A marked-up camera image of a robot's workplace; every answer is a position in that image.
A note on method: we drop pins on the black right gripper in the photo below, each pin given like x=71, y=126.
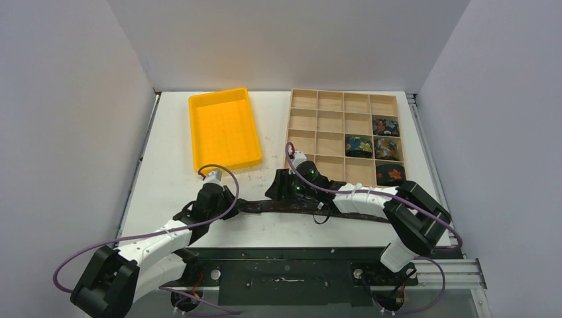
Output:
x=278, y=187

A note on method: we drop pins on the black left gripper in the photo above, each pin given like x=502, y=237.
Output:
x=226, y=195

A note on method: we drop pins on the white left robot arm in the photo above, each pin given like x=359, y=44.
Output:
x=140, y=254

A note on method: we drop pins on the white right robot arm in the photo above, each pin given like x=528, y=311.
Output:
x=418, y=220

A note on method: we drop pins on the yellow plastic tray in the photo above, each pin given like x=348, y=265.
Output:
x=223, y=130

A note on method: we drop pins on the wooden compartment organizer box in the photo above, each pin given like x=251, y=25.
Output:
x=319, y=121

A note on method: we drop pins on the blue yellow floral rolled tie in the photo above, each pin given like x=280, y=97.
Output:
x=358, y=147

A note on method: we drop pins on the black orange floral rolled tie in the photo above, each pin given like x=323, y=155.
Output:
x=390, y=175

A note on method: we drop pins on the navy red floral rolled tie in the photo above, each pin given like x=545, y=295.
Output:
x=385, y=127

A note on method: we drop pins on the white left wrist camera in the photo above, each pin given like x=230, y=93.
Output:
x=213, y=177

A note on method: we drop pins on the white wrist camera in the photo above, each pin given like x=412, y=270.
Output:
x=213, y=177
x=297, y=158

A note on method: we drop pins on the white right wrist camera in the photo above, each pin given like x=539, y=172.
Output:
x=297, y=158

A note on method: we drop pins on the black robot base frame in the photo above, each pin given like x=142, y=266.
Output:
x=274, y=276

